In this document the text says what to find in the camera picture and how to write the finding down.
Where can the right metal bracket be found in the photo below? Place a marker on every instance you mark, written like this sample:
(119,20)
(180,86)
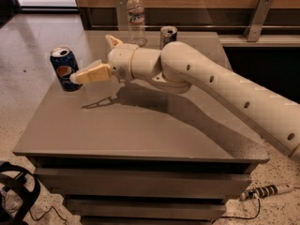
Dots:
(255,27)

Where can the left metal bracket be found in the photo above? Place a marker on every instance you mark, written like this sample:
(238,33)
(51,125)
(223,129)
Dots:
(121,14)

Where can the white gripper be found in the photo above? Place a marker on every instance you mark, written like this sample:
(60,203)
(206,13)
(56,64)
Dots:
(121,60)

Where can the metal bracket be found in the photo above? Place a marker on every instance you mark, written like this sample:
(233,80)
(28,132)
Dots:
(255,27)
(121,14)

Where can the silver red bull can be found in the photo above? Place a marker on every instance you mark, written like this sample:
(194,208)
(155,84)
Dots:
(167,34)

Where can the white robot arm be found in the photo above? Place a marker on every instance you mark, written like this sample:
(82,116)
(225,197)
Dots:
(178,66)

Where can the white power strip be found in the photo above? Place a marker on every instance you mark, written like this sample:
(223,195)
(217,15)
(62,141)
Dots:
(262,192)

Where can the blue pepsi can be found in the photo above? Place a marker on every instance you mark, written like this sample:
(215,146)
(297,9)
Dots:
(64,64)

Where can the grey drawer cabinet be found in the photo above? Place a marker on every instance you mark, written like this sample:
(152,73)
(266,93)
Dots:
(133,155)

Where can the clear plastic water bottle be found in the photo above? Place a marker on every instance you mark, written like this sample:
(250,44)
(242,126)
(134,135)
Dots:
(136,22)

